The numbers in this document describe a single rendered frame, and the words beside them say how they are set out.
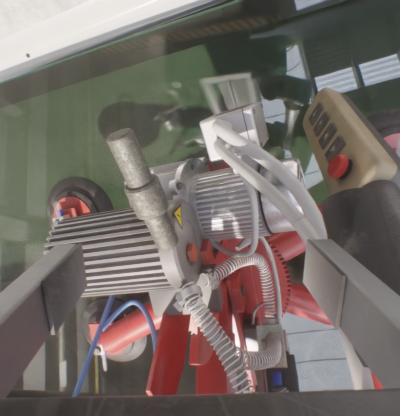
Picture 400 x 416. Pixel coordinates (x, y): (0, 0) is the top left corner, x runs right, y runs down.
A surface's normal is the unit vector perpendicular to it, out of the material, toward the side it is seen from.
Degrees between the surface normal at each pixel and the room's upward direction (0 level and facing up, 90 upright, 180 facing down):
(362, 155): 90
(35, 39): 38
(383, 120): 48
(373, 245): 66
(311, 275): 82
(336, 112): 90
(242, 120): 19
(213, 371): 73
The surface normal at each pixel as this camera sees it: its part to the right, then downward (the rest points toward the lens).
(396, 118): -0.21, -0.15
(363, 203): -0.17, -0.38
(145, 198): 0.25, 0.48
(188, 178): 0.89, -0.14
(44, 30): 0.08, 0.94
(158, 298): -0.22, 0.23
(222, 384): -0.30, -0.55
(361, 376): -0.51, -0.29
